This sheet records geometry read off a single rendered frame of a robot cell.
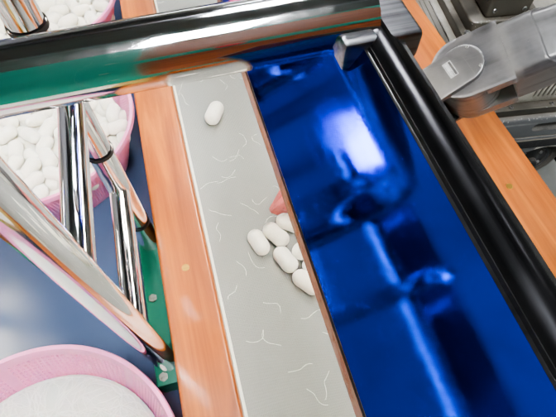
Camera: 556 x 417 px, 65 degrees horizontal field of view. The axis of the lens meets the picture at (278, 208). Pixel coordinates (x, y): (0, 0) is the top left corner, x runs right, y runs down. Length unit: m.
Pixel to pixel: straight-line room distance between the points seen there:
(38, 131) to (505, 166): 0.63
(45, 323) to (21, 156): 0.23
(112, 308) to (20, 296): 0.34
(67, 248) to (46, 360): 0.28
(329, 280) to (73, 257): 0.15
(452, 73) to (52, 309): 0.53
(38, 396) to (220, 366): 0.20
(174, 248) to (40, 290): 0.21
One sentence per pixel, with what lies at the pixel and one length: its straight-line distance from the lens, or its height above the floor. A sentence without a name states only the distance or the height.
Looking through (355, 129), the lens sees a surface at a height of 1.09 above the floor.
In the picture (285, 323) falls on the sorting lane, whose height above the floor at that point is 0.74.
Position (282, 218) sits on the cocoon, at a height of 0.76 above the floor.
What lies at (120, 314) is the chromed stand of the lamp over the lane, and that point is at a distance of 0.34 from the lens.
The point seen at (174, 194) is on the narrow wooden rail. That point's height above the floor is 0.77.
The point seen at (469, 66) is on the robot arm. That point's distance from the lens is 0.44.
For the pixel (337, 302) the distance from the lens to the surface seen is 0.16.
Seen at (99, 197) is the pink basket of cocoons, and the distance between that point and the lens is 0.66.
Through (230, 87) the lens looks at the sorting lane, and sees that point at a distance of 0.69.
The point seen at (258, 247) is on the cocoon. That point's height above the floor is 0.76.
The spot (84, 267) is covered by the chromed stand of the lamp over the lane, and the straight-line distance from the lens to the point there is 0.27.
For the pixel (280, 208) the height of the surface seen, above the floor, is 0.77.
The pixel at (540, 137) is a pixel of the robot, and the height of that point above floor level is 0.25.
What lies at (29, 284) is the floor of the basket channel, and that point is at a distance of 0.66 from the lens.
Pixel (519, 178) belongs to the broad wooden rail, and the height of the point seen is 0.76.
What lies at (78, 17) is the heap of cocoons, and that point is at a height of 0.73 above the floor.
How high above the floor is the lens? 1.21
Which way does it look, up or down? 59 degrees down
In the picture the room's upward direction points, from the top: straight up
